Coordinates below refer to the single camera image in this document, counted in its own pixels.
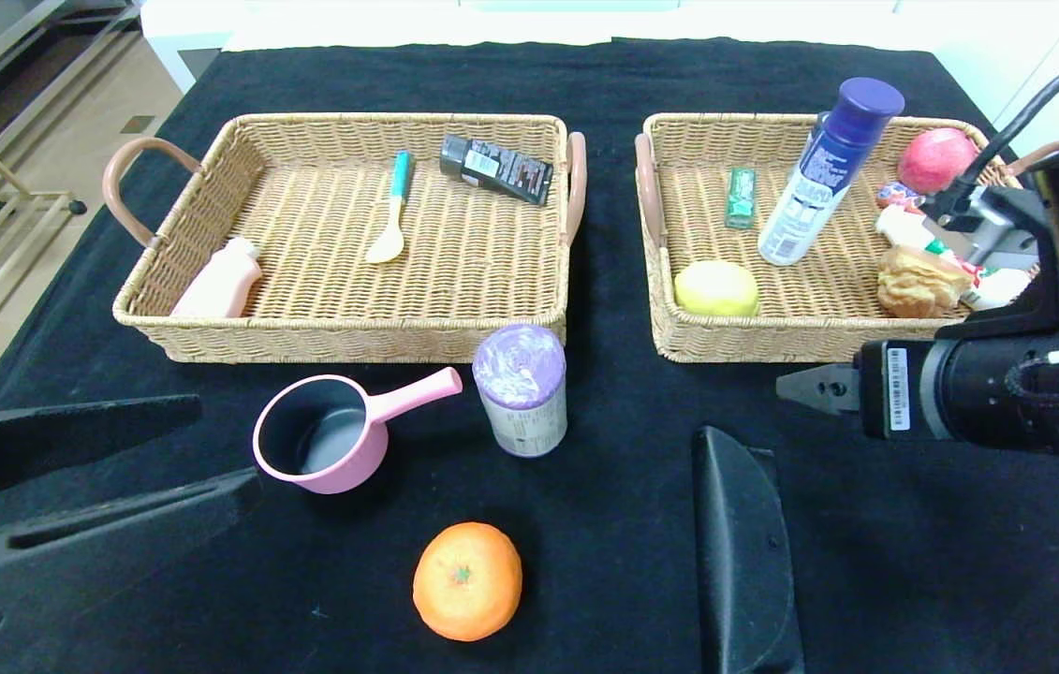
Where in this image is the pink saucepan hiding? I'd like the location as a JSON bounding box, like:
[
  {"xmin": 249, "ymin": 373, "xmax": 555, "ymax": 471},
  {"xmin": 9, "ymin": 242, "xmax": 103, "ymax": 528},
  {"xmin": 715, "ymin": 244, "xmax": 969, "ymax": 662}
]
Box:
[{"xmin": 253, "ymin": 367, "xmax": 464, "ymax": 496}]

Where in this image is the purple lidded can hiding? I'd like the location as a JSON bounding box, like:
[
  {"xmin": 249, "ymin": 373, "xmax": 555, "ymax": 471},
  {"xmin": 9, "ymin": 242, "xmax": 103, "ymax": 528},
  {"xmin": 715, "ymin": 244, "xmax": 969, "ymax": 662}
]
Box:
[{"xmin": 473, "ymin": 324, "xmax": 569, "ymax": 460}]

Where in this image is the wicker basket with food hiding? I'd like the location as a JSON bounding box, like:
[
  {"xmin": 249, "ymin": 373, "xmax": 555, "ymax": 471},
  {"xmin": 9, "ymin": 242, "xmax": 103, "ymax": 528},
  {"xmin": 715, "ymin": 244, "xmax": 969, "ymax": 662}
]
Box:
[{"xmin": 634, "ymin": 112, "xmax": 1059, "ymax": 366}]

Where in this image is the black pouch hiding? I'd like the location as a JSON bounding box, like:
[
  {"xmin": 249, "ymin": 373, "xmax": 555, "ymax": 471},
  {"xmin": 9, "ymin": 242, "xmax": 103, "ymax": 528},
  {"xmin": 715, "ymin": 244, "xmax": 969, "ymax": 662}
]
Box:
[{"xmin": 692, "ymin": 427, "xmax": 805, "ymax": 674}]

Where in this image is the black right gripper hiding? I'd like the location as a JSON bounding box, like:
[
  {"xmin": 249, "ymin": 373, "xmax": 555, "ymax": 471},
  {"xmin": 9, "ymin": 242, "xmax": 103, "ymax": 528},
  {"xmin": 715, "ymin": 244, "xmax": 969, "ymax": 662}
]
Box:
[{"xmin": 775, "ymin": 334, "xmax": 1035, "ymax": 449}]

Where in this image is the white yoghurt drink bottle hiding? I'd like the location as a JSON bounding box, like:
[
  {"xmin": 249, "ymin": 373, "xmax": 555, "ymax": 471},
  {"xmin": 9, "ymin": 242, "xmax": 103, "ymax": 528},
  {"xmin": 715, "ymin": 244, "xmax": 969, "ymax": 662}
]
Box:
[{"xmin": 875, "ymin": 205, "xmax": 1036, "ymax": 313}]

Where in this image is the wicker basket with spatula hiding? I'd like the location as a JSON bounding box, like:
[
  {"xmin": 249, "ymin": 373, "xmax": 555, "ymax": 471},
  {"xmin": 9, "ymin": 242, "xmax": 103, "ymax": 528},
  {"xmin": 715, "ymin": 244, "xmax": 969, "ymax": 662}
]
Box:
[{"xmin": 103, "ymin": 112, "xmax": 588, "ymax": 366}]

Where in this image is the cream bread bun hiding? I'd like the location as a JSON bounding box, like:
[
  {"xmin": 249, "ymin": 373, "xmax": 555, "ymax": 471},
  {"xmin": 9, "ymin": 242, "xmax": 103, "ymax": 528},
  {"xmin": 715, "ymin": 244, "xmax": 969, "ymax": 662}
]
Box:
[{"xmin": 877, "ymin": 244, "xmax": 973, "ymax": 320}]

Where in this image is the teal handled beige spatula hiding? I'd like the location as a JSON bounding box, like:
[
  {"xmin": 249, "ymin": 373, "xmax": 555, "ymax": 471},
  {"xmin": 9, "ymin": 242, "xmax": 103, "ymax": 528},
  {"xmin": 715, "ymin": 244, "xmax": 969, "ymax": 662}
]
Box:
[{"xmin": 366, "ymin": 150, "xmax": 416, "ymax": 266}]

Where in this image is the green gum pack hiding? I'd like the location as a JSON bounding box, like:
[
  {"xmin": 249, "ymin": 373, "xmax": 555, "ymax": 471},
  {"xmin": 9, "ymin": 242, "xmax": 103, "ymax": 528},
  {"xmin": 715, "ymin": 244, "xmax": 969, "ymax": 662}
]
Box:
[{"xmin": 724, "ymin": 167, "xmax": 758, "ymax": 231}]

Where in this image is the black tablecloth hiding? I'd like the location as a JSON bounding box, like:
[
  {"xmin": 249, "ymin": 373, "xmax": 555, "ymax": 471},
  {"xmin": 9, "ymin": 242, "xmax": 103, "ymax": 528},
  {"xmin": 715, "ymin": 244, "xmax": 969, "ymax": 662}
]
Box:
[{"xmin": 0, "ymin": 37, "xmax": 1059, "ymax": 674}]

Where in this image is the grey shelf frame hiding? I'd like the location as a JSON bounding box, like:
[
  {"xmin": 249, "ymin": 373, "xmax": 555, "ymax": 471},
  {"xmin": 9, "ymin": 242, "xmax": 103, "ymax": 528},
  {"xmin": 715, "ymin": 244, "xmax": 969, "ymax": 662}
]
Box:
[{"xmin": 0, "ymin": 0, "xmax": 144, "ymax": 141}]

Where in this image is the blue capped spray can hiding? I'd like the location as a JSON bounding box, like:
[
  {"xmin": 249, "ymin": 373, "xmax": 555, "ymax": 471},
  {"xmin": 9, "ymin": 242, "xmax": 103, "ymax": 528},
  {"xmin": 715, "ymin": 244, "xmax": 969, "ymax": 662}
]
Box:
[{"xmin": 758, "ymin": 77, "xmax": 906, "ymax": 268}]

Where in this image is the yellow lemon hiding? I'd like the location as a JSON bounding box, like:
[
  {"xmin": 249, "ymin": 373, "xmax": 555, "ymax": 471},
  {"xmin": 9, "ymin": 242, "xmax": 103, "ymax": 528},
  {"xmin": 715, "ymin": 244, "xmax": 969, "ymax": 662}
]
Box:
[{"xmin": 673, "ymin": 259, "xmax": 760, "ymax": 318}]

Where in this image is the orange fruit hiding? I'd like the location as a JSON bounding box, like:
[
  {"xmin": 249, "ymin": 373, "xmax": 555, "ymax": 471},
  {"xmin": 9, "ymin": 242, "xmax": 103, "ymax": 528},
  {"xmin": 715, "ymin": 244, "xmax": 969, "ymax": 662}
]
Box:
[{"xmin": 412, "ymin": 521, "xmax": 524, "ymax": 643}]

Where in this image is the pink lotion bottle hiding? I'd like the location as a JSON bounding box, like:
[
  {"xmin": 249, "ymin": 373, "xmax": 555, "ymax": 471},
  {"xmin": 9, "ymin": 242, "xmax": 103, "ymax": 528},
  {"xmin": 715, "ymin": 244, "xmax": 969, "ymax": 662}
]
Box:
[{"xmin": 171, "ymin": 237, "xmax": 265, "ymax": 319}]

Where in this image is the white table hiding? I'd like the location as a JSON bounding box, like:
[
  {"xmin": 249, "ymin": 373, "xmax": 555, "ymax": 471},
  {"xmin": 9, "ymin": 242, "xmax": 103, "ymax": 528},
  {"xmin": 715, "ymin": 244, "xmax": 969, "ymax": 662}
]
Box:
[{"xmin": 141, "ymin": 0, "xmax": 942, "ymax": 95}]

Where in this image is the dark cosmetic tube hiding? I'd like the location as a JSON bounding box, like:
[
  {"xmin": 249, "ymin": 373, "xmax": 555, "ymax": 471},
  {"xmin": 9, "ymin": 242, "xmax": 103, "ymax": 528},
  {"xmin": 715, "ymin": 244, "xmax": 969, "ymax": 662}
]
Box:
[{"xmin": 440, "ymin": 135, "xmax": 555, "ymax": 207}]

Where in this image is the red apple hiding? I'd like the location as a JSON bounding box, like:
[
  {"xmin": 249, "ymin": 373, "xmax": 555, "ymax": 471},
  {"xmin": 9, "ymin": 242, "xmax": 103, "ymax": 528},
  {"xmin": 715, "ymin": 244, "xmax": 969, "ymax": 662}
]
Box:
[{"xmin": 896, "ymin": 127, "xmax": 979, "ymax": 195}]

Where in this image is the beige wheeled metal rack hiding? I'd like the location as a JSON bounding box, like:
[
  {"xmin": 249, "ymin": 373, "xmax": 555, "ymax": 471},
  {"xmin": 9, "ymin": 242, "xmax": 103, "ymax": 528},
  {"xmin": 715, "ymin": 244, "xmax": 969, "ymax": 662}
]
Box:
[{"xmin": 0, "ymin": 140, "xmax": 90, "ymax": 389}]

